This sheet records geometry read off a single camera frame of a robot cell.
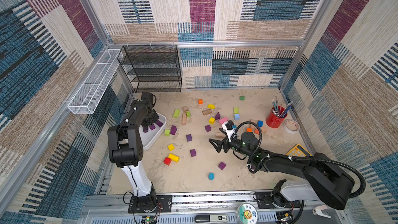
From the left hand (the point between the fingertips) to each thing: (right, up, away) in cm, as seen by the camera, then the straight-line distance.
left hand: (152, 121), depth 95 cm
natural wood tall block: (+70, -5, +4) cm, 70 cm away
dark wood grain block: (+33, +5, +13) cm, 36 cm away
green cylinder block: (+60, +15, +20) cm, 65 cm away
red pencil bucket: (+72, +4, -6) cm, 72 cm away
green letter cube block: (+21, +4, +10) cm, 23 cm away
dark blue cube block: (+67, -2, +4) cm, 67 cm away
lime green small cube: (+9, -7, 0) cm, 11 cm away
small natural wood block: (+19, +7, +12) cm, 23 cm away
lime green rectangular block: (+54, +6, +13) cm, 56 cm away
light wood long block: (+18, +1, +9) cm, 20 cm away
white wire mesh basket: (-22, +12, -25) cm, 36 cm away
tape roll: (+86, -4, +4) cm, 87 cm away
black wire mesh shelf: (-4, +35, +14) cm, 38 cm away
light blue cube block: (+52, +2, +7) cm, 53 cm away
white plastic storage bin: (-3, -9, -2) cm, 10 cm away
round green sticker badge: (+48, -34, -31) cm, 67 cm away
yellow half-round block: (+36, +9, +15) cm, 41 cm away
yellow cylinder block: (+15, -19, -9) cm, 26 cm away
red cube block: (+11, -20, -10) cm, 25 cm away
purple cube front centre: (+40, -22, -12) cm, 48 cm away
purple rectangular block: (+1, -3, -3) cm, 4 cm away
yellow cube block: (+36, 0, +4) cm, 36 cm away
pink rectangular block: (+44, 0, +8) cm, 44 cm away
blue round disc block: (+35, -27, -14) cm, 46 cm away
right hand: (+38, -6, -13) cm, 40 cm away
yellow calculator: (+84, -16, -8) cm, 86 cm away
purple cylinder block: (-4, -5, +1) cm, 7 cm away
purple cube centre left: (+22, -9, -1) cm, 24 cm away
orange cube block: (+29, +12, +19) cm, 37 cm away
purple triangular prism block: (+40, +2, +8) cm, 41 cm away
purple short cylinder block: (+3, -2, +4) cm, 5 cm away
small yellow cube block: (+12, -15, -4) cm, 19 cm away
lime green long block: (+13, +4, +10) cm, 17 cm away
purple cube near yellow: (+25, -17, -8) cm, 31 cm away
